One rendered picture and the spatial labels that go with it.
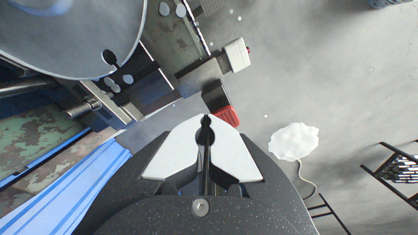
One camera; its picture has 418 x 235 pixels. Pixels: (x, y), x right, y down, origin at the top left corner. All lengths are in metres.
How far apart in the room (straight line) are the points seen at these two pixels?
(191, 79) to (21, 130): 0.39
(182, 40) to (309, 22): 0.97
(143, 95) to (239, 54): 0.27
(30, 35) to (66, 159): 0.34
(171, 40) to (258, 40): 0.77
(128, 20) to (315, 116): 1.49
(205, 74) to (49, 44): 0.27
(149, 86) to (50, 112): 0.28
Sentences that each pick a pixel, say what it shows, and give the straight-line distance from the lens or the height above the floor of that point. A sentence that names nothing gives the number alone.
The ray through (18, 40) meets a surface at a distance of 0.34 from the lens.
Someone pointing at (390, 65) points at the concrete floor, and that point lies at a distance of 1.68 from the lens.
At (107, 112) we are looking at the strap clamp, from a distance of 0.34.
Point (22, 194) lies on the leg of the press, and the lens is 0.56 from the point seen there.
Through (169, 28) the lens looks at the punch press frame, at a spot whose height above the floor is 0.65.
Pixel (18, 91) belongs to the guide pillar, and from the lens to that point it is 0.39.
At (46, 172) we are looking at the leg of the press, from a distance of 0.55.
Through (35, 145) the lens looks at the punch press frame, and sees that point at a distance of 0.48.
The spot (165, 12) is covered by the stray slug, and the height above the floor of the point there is 0.65.
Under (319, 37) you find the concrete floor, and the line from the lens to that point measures 1.23.
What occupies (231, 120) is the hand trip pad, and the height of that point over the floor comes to 0.76.
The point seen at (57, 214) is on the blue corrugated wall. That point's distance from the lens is 1.47.
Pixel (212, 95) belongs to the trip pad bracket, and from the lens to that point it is 0.29.
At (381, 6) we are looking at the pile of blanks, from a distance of 1.39.
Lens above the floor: 0.98
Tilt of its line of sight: 59 degrees down
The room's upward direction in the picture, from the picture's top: 178 degrees counter-clockwise
